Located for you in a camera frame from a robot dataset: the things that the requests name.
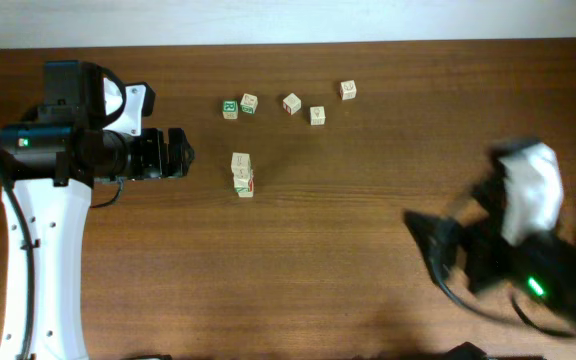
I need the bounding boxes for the blue 5 wooden block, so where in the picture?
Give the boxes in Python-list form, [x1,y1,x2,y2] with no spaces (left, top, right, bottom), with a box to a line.
[231,152,252,173]

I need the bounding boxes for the blue I wooden block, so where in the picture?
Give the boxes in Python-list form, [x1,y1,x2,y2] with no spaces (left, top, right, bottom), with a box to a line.
[233,168,253,184]

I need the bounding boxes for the green N wooden block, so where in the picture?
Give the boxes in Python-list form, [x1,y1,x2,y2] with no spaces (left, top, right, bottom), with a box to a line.
[233,181,248,193]

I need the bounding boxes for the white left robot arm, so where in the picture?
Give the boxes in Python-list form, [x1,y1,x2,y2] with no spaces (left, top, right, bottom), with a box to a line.
[0,78,194,359]

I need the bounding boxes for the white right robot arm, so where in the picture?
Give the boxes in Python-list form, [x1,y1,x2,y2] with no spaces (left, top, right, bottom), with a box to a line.
[403,137,576,339]

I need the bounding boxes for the green R wooden block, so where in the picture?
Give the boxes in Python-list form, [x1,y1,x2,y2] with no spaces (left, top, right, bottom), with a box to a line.
[222,100,239,120]

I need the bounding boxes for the green B wooden block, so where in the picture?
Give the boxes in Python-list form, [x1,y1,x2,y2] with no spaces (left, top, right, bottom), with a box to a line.
[240,93,259,114]

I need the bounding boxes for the wooden M block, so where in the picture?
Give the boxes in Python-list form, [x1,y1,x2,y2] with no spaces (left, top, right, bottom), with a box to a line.
[310,106,326,126]

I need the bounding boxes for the plain wooden K block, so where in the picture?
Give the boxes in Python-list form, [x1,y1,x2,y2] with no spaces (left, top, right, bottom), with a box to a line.
[339,80,357,101]

